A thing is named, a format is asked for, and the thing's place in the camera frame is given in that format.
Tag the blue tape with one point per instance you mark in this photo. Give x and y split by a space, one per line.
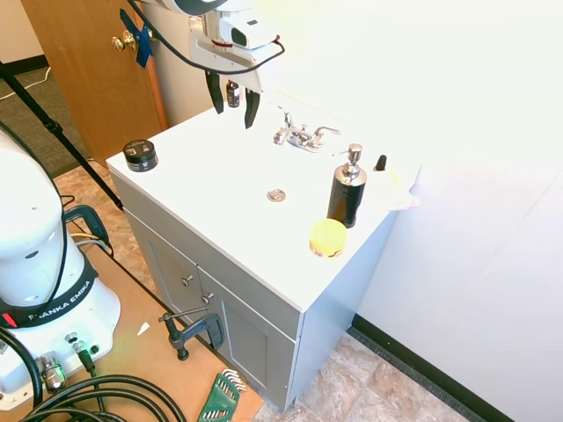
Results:
138 37

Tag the grey vanity cabinet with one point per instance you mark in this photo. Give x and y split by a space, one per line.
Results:
228 307

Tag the small dark brown bottle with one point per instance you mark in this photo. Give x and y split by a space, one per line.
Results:
232 94

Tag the white sink countertop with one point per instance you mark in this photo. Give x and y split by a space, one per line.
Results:
246 198

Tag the black metal C-clamp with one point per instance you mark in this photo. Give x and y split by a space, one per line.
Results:
198 332

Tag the black dropper bottle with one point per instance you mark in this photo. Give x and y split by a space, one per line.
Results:
381 163

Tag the yellow round jar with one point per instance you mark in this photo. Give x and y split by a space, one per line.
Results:
327 239

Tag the green hex key set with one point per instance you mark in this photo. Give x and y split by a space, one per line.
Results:
220 395

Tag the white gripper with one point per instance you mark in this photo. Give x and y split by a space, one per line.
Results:
222 55

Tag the chrome sink drain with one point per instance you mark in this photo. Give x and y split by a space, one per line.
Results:
276 194

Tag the wooden door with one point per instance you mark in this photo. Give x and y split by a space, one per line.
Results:
101 79

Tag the wooden base board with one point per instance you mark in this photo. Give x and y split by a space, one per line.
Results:
145 343

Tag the black tripod leg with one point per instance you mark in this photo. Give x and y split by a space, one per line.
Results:
61 136

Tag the black round jar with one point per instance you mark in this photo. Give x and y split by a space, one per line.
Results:
141 156

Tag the white crumpled cloth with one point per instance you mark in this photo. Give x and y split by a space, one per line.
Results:
398 191

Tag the round metal cabinet knob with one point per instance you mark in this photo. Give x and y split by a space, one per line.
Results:
187 280
206 298

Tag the black chrome soap dispenser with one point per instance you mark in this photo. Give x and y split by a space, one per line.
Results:
347 189

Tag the white Franka Panda arm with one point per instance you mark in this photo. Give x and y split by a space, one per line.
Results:
31 246

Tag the brass door knob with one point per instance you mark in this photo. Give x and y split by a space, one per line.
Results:
123 41

